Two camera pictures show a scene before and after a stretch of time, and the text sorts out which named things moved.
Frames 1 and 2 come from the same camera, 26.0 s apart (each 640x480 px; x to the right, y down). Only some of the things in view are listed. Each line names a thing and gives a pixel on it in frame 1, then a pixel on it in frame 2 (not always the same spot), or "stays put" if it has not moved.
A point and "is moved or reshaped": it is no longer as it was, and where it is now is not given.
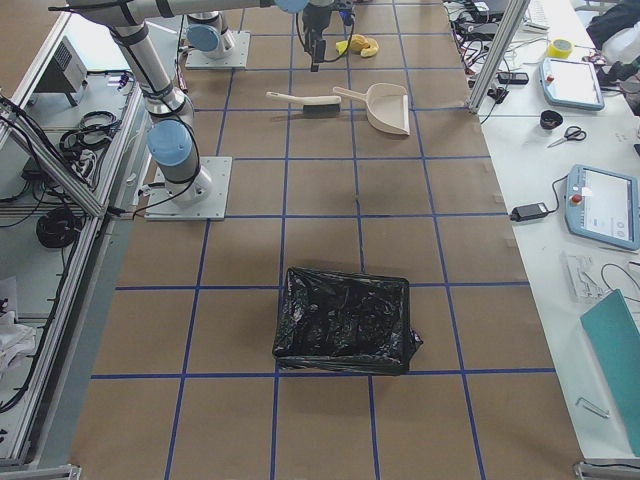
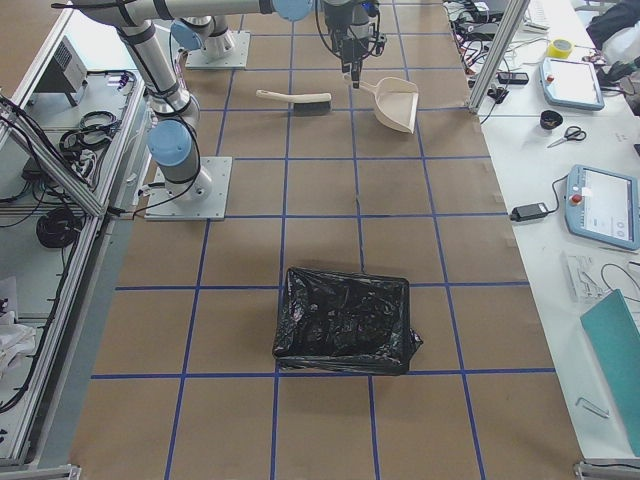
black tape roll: x=550 y=119 stays put
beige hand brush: x=326 y=104 is moved or reshaped
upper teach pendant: x=571 y=83 stays put
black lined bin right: x=344 y=323 stays put
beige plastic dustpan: x=387 y=105 is moved or reshaped
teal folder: x=614 y=338 stays put
